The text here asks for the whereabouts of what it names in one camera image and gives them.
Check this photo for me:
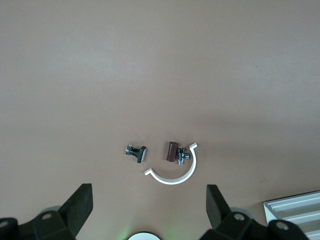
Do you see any black square pushbutton switch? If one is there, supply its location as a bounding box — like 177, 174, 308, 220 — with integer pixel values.
124, 143, 148, 165

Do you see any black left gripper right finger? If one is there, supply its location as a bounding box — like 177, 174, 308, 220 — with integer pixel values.
199, 184, 270, 240

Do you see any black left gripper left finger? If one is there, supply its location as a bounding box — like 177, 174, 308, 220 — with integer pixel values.
18, 183, 94, 240

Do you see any white half-ring pipe clamp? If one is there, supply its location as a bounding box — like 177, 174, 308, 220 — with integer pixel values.
144, 141, 199, 185

